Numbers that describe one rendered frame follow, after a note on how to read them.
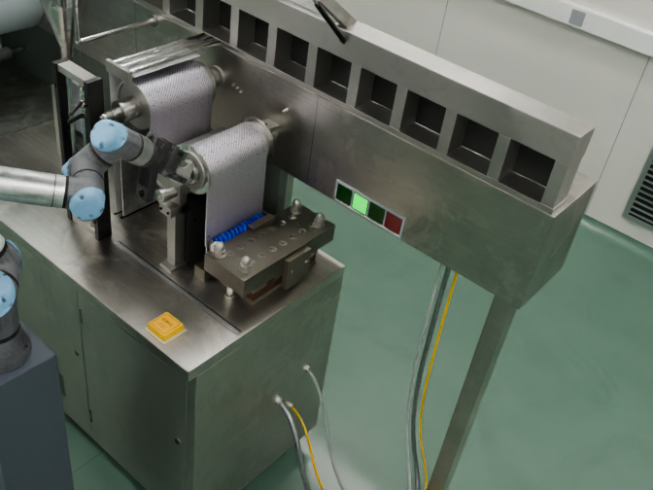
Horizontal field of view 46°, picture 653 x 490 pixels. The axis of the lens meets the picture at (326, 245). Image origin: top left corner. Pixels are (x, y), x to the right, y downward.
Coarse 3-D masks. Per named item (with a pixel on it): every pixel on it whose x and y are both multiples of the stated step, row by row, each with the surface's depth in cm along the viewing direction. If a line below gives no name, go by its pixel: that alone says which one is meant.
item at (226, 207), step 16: (256, 176) 228; (224, 192) 220; (240, 192) 226; (256, 192) 232; (208, 208) 217; (224, 208) 223; (240, 208) 230; (256, 208) 236; (208, 224) 221; (224, 224) 227; (208, 240) 225
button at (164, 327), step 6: (156, 318) 212; (162, 318) 212; (168, 318) 213; (174, 318) 213; (150, 324) 210; (156, 324) 210; (162, 324) 211; (168, 324) 211; (174, 324) 211; (180, 324) 212; (150, 330) 211; (156, 330) 209; (162, 330) 209; (168, 330) 209; (174, 330) 210; (180, 330) 212; (162, 336) 208; (168, 336) 209
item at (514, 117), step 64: (192, 0) 245; (256, 0) 217; (320, 64) 214; (384, 64) 197; (448, 64) 192; (384, 128) 206; (448, 128) 192; (512, 128) 180; (576, 128) 173; (512, 192) 188
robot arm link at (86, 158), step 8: (88, 144) 183; (80, 152) 183; (88, 152) 181; (72, 160) 183; (80, 160) 181; (88, 160) 181; (96, 160) 181; (104, 160) 182; (64, 168) 184; (72, 168) 181; (80, 168) 178; (88, 168) 178; (96, 168) 180; (104, 168) 184
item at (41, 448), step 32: (32, 352) 200; (0, 384) 191; (32, 384) 199; (0, 416) 196; (32, 416) 206; (0, 448) 202; (32, 448) 212; (64, 448) 224; (0, 480) 213; (32, 480) 220; (64, 480) 232
